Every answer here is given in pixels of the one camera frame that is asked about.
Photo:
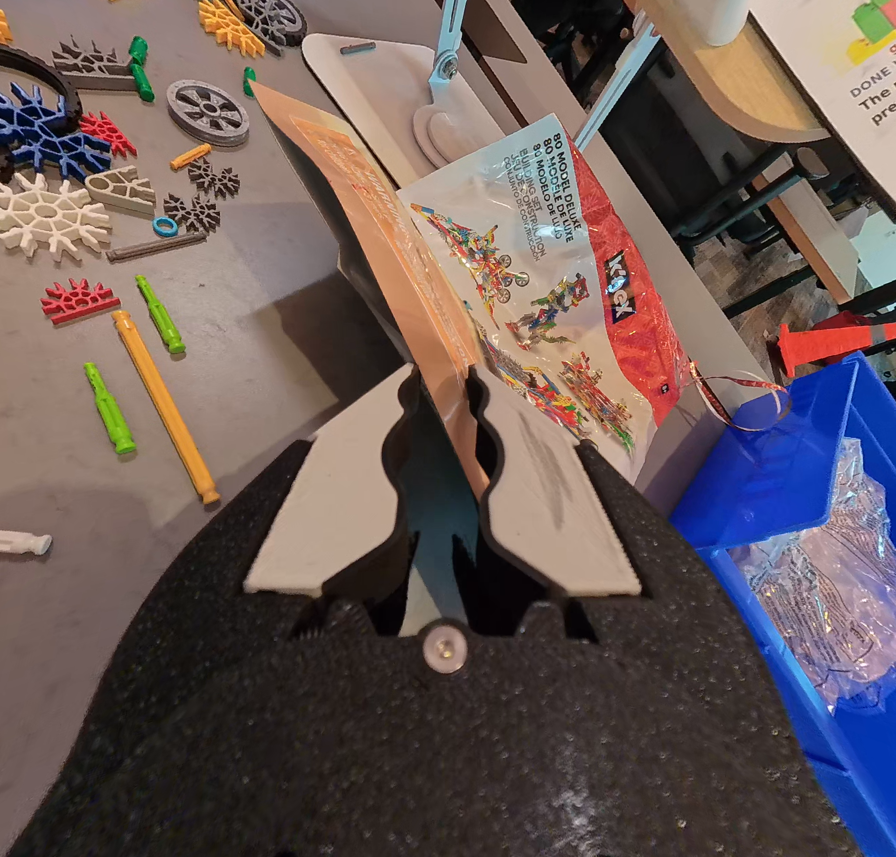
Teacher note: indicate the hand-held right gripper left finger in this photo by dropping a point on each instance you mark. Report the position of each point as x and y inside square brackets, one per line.
[336, 514]

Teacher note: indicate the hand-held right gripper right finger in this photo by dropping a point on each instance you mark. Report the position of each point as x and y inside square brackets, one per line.
[560, 521]

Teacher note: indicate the long yellow toy rod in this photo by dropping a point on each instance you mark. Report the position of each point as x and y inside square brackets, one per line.
[164, 409]

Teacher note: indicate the blue plastic bin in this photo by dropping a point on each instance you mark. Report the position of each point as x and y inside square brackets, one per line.
[770, 465]

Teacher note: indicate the lime green rod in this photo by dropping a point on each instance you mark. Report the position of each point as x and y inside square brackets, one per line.
[159, 314]
[110, 409]

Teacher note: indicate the crumpled clear plastic bag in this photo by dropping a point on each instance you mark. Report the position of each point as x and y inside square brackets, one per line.
[826, 591]

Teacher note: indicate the white short rod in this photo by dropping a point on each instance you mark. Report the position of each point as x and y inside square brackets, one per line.
[24, 543]

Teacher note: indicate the orange traffic cone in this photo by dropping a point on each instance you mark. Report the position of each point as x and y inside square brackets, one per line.
[819, 342]

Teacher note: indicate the dark grey long rod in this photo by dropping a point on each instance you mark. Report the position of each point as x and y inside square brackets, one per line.
[157, 246]

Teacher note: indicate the red snowflake connector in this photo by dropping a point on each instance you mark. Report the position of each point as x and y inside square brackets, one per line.
[77, 307]

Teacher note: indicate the dark grey snowflake connector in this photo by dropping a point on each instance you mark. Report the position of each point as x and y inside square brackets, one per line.
[192, 213]
[213, 179]

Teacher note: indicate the white fan connector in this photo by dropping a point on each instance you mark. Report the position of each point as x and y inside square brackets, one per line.
[105, 183]

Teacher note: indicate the white snowflake connector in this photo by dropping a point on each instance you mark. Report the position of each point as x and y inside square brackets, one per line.
[63, 216]

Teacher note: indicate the grey wheel hub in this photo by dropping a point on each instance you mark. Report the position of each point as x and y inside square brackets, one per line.
[192, 125]

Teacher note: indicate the white document stand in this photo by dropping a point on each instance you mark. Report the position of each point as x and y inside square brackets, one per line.
[371, 80]

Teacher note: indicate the green short rod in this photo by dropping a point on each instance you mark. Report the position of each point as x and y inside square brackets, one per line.
[248, 81]
[138, 48]
[143, 83]

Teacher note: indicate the red fan connector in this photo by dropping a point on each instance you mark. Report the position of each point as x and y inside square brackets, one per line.
[105, 132]

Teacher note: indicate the blue snowflake connector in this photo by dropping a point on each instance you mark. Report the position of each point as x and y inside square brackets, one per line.
[28, 111]
[63, 150]

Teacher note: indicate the black mat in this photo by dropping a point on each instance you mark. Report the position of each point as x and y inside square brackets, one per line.
[490, 24]

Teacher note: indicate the grey spoked wheel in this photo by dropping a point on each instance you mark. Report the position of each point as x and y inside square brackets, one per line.
[269, 13]

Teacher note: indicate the grey fan connector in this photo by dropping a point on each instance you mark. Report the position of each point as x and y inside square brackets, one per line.
[91, 66]

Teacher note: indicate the black toy tire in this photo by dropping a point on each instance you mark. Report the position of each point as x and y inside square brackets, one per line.
[42, 66]

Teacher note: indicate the white instruction sheet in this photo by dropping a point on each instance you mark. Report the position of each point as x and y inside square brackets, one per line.
[840, 45]

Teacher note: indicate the black metal frame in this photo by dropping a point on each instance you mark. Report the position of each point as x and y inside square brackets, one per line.
[707, 220]

